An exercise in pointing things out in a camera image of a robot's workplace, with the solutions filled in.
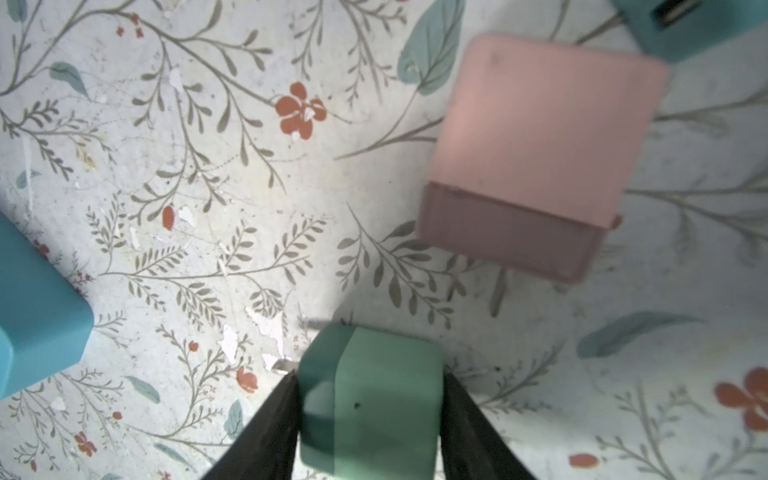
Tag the pink charger cube right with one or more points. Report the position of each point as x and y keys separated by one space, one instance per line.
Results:
x=535 y=150

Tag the round light blue socket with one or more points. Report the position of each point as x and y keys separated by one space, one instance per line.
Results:
x=45 y=323

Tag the teal charger cube right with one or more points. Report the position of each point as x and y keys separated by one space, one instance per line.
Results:
x=677 y=30

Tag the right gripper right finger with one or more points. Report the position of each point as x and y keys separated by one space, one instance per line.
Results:
x=471 y=448

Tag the green charger cube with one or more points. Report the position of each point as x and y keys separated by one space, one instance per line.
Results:
x=371 y=404

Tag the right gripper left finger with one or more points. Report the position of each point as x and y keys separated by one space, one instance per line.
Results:
x=266 y=447

